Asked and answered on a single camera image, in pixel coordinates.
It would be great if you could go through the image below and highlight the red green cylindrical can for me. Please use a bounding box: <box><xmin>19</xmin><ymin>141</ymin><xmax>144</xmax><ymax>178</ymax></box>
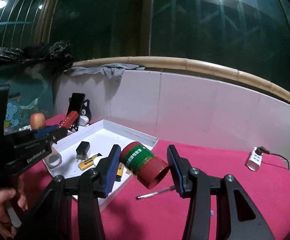
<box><xmin>120</xmin><ymin>141</ymin><xmax>169</xmax><ymax>189</ymax></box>

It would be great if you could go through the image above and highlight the beige tape roll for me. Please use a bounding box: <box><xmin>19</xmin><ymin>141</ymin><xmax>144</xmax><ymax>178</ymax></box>
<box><xmin>43</xmin><ymin>147</ymin><xmax>62</xmax><ymax>169</ymax></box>

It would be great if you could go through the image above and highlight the black silver pen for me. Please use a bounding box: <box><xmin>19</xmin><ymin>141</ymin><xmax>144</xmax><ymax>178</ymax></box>
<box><xmin>135</xmin><ymin>186</ymin><xmax>175</xmax><ymax>200</ymax></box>

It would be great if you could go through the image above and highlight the yellow lighter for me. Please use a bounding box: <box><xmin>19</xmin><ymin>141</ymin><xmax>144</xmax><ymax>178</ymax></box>
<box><xmin>78</xmin><ymin>153</ymin><xmax>102</xmax><ymax>171</ymax></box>
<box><xmin>115</xmin><ymin>163</ymin><xmax>124</xmax><ymax>182</ymax></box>

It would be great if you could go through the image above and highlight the black power adapter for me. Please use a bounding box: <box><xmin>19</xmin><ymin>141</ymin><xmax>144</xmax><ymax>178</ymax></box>
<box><xmin>76</xmin><ymin>141</ymin><xmax>90</xmax><ymax>160</ymax></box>

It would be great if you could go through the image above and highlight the red rectangular box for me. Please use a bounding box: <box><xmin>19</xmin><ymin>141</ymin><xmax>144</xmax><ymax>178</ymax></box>
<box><xmin>59</xmin><ymin>111</ymin><xmax>79</xmax><ymax>129</ymax></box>

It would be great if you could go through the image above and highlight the white plastic cup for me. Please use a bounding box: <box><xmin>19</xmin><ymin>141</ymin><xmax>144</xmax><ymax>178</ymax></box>
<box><xmin>93</xmin><ymin>156</ymin><xmax>105</xmax><ymax>167</ymax></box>

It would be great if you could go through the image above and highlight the person's left hand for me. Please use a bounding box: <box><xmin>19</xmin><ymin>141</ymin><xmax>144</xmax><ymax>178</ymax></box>
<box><xmin>0</xmin><ymin>178</ymin><xmax>28</xmax><ymax>224</ymax></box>

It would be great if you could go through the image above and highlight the red apple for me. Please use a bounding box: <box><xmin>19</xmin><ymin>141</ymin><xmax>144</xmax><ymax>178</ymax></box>
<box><xmin>30</xmin><ymin>113</ymin><xmax>46</xmax><ymax>129</ymax></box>

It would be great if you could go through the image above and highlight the cartoon mouse poster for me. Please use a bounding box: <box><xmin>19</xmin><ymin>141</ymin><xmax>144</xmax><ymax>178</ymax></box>
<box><xmin>4</xmin><ymin>88</ymin><xmax>53</xmax><ymax>134</ymax></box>

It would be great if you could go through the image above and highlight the white power strip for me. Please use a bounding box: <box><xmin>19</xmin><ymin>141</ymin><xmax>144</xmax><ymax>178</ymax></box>
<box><xmin>246</xmin><ymin>147</ymin><xmax>263</xmax><ymax>172</ymax></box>

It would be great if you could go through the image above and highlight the pink red tablecloth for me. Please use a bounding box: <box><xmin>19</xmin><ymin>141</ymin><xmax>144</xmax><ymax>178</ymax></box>
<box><xmin>19</xmin><ymin>113</ymin><xmax>290</xmax><ymax>240</ymax></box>

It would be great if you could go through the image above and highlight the white cardboard tray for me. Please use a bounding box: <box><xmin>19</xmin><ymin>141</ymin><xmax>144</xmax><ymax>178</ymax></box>
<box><xmin>42</xmin><ymin>119</ymin><xmax>160</xmax><ymax>213</ymax></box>

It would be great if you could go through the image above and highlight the black cat phone stand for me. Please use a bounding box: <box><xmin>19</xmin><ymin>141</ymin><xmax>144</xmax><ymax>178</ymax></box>
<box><xmin>68</xmin><ymin>99</ymin><xmax>92</xmax><ymax>133</ymax></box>

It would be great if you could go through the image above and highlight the black smartphone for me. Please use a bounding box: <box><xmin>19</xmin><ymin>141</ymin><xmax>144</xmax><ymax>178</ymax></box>
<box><xmin>66</xmin><ymin>93</ymin><xmax>85</xmax><ymax>122</ymax></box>

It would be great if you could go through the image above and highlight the black plastic bag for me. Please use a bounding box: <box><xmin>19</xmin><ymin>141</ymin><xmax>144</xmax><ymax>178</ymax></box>
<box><xmin>0</xmin><ymin>41</ymin><xmax>74</xmax><ymax>78</ymax></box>

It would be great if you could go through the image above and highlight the black plug and cable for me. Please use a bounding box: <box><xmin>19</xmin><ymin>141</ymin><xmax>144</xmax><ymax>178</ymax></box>
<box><xmin>255</xmin><ymin>146</ymin><xmax>290</xmax><ymax>170</ymax></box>

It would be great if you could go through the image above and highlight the bamboo rail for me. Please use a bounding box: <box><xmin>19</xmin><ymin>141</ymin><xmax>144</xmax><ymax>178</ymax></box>
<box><xmin>73</xmin><ymin>56</ymin><xmax>290</xmax><ymax>104</ymax></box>

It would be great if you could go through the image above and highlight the grey cloth on rail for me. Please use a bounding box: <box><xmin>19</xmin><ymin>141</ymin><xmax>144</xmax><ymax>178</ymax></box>
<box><xmin>63</xmin><ymin>63</ymin><xmax>145</xmax><ymax>81</ymax></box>

